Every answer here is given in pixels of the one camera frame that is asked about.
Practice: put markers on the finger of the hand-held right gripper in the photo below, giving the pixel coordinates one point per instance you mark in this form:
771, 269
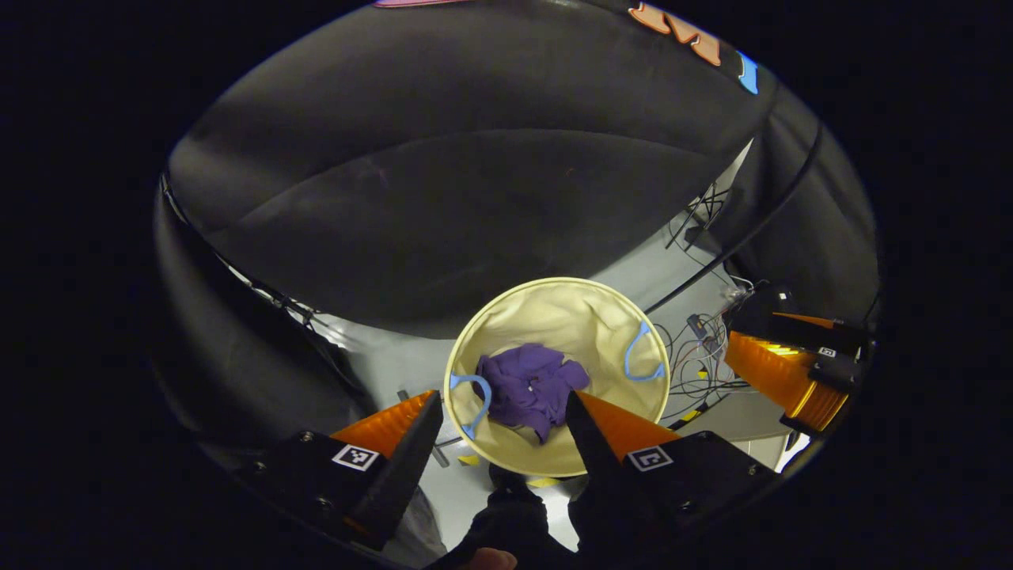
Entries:
760, 313
835, 368

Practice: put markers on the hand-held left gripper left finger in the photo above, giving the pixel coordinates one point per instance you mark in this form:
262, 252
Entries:
396, 475

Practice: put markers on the purple jacket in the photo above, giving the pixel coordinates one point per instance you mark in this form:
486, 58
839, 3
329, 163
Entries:
530, 388

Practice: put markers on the beige laundry hamper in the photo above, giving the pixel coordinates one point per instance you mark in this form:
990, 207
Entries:
562, 317

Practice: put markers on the black backdrop stand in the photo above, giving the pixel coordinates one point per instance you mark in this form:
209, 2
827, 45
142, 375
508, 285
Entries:
700, 214

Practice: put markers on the person's dark clothing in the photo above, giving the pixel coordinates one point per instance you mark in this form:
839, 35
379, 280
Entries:
514, 514

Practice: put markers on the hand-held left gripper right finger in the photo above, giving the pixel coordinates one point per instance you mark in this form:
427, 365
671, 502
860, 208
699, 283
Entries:
593, 451

